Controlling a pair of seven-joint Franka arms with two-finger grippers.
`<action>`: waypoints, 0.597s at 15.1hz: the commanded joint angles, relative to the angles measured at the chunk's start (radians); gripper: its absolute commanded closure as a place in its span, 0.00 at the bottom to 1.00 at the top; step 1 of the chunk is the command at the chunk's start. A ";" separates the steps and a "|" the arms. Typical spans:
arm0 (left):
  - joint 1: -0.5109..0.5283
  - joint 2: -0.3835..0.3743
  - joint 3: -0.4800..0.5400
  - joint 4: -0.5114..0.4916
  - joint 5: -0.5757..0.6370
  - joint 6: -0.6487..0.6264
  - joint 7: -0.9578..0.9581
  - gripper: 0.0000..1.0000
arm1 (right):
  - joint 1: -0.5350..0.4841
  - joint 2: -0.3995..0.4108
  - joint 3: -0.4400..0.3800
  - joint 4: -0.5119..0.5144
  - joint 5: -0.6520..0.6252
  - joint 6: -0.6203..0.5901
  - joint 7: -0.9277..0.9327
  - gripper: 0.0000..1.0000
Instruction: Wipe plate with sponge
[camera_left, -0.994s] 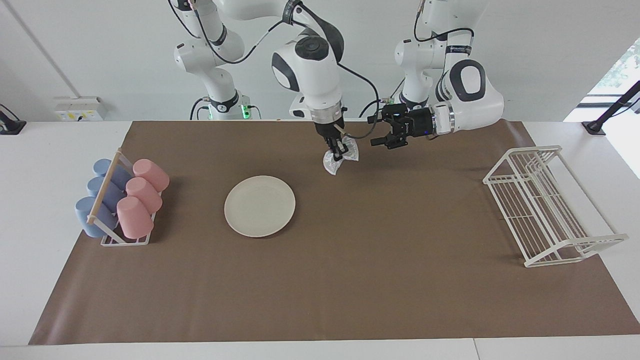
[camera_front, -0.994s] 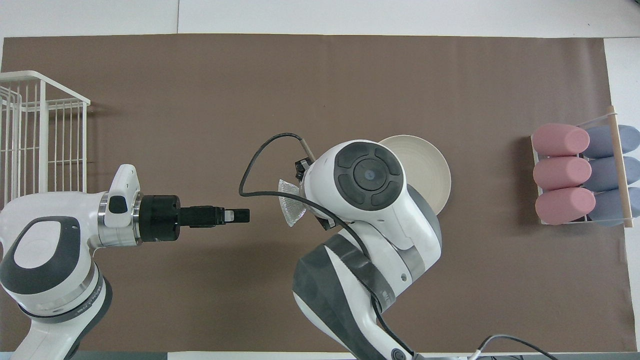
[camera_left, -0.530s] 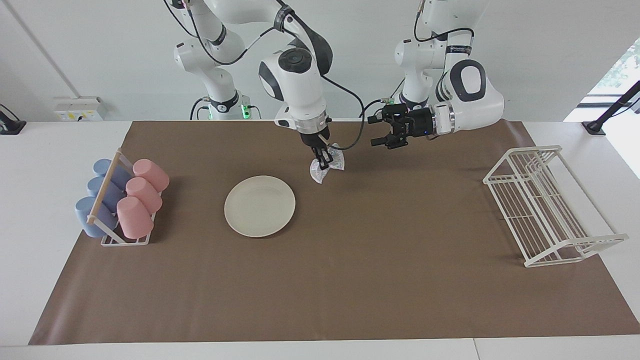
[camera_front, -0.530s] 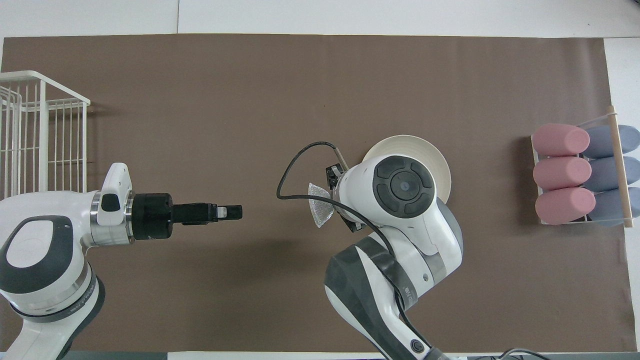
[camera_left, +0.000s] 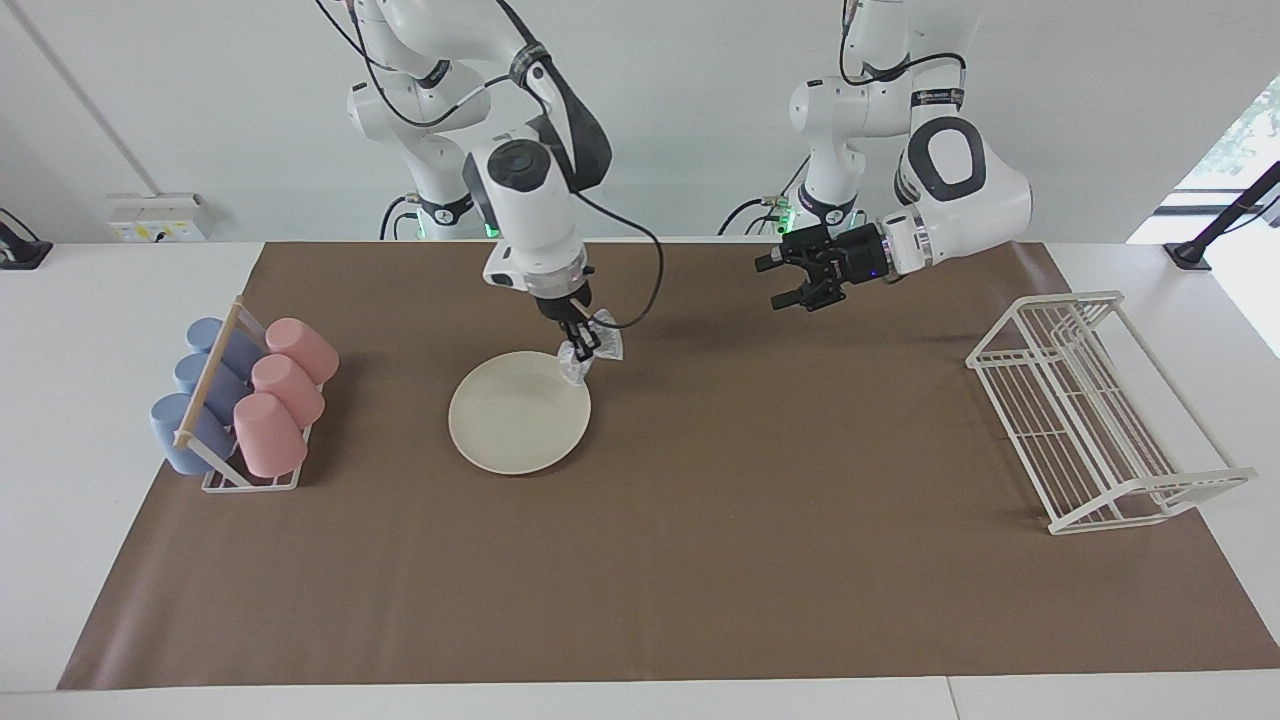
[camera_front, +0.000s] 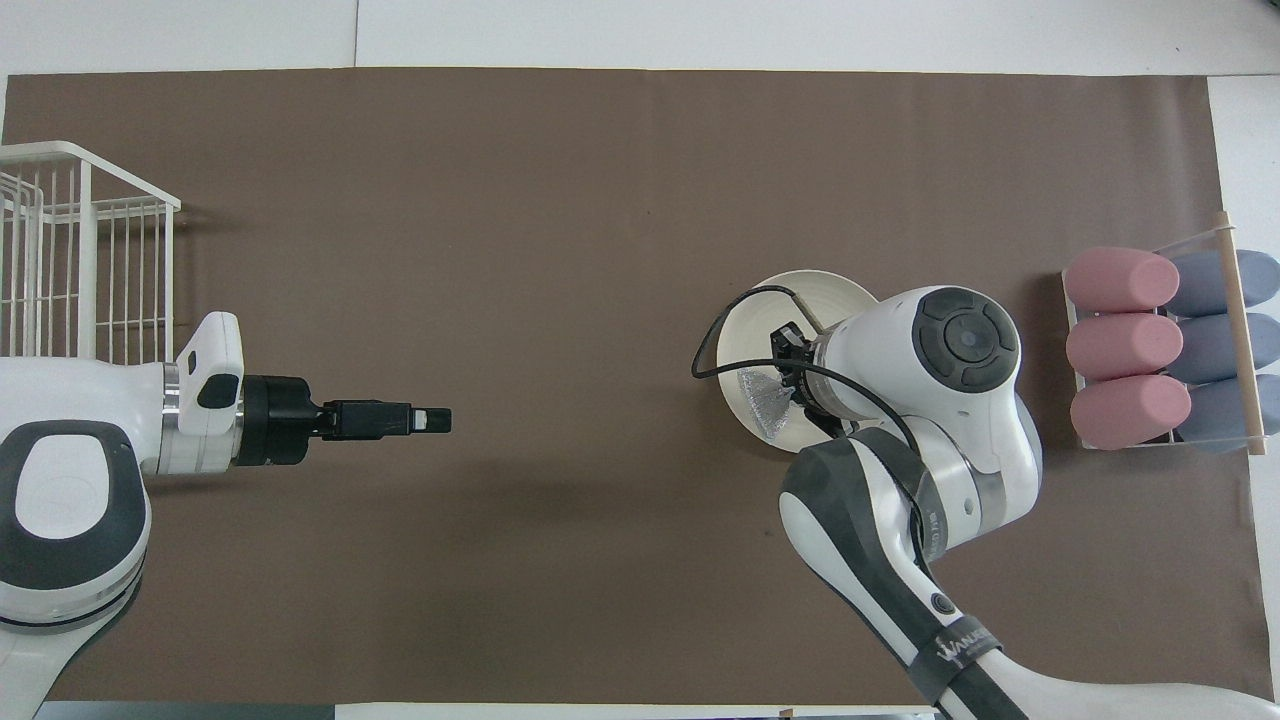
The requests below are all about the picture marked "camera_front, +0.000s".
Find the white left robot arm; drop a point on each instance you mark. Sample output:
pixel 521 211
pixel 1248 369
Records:
pixel 60 500

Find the clear plastic bag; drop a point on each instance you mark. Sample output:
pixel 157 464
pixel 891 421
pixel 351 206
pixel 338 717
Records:
pixel 765 400

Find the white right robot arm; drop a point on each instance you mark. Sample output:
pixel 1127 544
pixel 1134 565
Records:
pixel 960 420

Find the cream round plate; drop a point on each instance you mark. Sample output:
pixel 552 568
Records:
pixel 790 295

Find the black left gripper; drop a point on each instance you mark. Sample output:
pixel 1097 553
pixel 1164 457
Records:
pixel 280 420

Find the brown table mat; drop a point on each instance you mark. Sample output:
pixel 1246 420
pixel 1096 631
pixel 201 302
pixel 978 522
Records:
pixel 550 250

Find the blue plastic cup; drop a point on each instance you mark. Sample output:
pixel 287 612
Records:
pixel 1215 348
pixel 1215 282
pixel 1215 412

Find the pink plastic cup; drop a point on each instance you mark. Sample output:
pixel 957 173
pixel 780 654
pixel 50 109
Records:
pixel 1125 346
pixel 1130 412
pixel 1120 279

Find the cup holder with wooden bar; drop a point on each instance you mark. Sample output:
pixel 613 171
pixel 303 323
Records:
pixel 1240 335

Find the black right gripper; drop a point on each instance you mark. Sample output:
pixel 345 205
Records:
pixel 790 350

